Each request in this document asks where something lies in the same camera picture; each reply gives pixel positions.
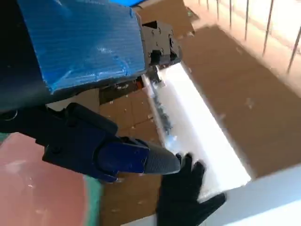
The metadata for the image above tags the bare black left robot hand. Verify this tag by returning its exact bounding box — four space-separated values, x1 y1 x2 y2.
0 0 183 183

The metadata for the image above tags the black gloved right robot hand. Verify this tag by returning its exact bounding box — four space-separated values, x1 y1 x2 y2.
156 153 226 226

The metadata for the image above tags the pink bowl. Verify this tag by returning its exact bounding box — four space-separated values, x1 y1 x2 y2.
0 133 88 226

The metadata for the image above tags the white window ledge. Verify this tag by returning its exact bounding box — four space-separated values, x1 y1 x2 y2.
142 63 301 226

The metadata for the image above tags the green cutting mat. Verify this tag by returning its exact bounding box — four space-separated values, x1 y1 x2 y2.
0 133 105 226

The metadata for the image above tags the metal window grille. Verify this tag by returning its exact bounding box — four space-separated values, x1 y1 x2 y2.
198 0 301 73

